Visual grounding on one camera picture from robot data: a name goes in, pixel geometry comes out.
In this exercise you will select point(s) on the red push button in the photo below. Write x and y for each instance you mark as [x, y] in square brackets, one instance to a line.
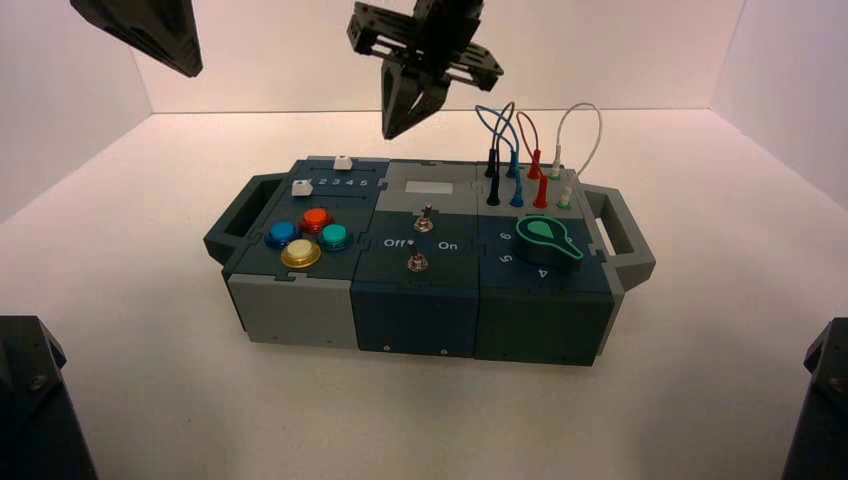
[316, 219]

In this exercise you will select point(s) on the teal push button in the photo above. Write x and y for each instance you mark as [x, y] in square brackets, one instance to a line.
[335, 236]

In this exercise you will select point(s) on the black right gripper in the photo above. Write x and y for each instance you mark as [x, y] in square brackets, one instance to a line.
[434, 40]

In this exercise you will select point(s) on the green rotary knob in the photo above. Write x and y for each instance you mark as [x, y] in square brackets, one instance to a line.
[546, 240]

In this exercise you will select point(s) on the blue push button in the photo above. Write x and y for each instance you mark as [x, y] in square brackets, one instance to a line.
[282, 234]

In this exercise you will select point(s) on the metal toggle switch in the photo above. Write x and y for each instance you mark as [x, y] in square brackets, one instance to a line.
[416, 262]
[424, 217]

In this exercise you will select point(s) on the white slider knob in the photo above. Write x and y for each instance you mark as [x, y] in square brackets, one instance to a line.
[342, 163]
[302, 188]

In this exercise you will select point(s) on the yellow push button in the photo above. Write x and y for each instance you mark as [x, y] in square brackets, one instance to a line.
[301, 253]

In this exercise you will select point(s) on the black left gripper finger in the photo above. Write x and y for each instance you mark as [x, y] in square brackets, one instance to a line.
[173, 30]
[116, 20]

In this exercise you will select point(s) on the grey display screen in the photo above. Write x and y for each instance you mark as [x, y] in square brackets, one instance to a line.
[429, 187]

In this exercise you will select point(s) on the blue grey control box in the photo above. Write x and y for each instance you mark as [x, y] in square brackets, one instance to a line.
[417, 311]

